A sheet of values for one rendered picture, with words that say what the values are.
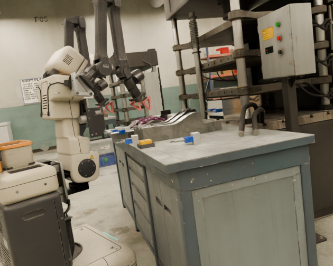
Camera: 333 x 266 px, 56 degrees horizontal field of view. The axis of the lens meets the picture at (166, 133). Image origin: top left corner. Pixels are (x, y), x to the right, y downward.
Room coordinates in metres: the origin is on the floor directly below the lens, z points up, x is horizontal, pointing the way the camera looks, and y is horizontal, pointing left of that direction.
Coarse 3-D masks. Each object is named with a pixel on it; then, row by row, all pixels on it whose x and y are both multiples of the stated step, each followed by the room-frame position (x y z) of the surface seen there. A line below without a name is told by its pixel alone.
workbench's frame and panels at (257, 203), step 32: (128, 160) 2.35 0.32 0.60; (192, 160) 1.19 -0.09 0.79; (224, 160) 1.23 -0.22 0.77; (256, 160) 1.29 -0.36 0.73; (288, 160) 1.33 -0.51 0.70; (128, 192) 2.59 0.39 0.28; (160, 192) 1.53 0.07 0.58; (192, 192) 1.21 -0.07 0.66; (224, 192) 1.25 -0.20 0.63; (256, 192) 1.29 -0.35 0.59; (288, 192) 1.34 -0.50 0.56; (160, 224) 1.63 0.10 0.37; (192, 224) 1.20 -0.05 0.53; (224, 224) 1.25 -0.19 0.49; (256, 224) 1.29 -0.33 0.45; (288, 224) 1.34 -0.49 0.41; (160, 256) 1.74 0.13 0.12; (192, 256) 1.19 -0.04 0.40; (224, 256) 1.24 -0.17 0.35; (256, 256) 1.28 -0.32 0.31; (288, 256) 1.33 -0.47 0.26
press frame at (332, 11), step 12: (276, 0) 2.91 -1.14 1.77; (288, 0) 2.76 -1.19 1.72; (300, 0) 2.63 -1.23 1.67; (312, 0) 2.54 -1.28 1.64; (324, 0) 2.40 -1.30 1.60; (252, 48) 3.41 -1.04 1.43; (252, 72) 3.40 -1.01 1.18; (252, 84) 3.40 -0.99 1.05; (276, 96) 3.13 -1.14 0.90; (300, 96) 2.80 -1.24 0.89; (312, 96) 2.66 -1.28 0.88; (276, 108) 3.14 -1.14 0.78; (300, 108) 2.82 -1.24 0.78; (312, 108) 2.68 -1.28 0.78
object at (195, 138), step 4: (192, 132) 1.56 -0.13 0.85; (196, 132) 1.54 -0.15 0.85; (188, 136) 1.54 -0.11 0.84; (192, 136) 1.52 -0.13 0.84; (196, 136) 1.52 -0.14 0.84; (176, 140) 1.52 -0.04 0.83; (180, 140) 1.52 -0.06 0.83; (184, 140) 1.53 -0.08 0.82; (188, 140) 1.51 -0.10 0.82; (192, 140) 1.52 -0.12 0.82; (196, 140) 1.52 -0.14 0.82; (200, 140) 1.52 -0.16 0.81
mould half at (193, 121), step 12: (168, 120) 2.04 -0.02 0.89; (180, 120) 1.85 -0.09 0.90; (192, 120) 1.86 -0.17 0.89; (204, 120) 2.04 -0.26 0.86; (216, 120) 1.94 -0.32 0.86; (144, 132) 1.77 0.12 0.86; (156, 132) 1.80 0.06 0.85; (168, 132) 1.82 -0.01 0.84; (180, 132) 1.84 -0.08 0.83; (204, 132) 1.88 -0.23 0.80
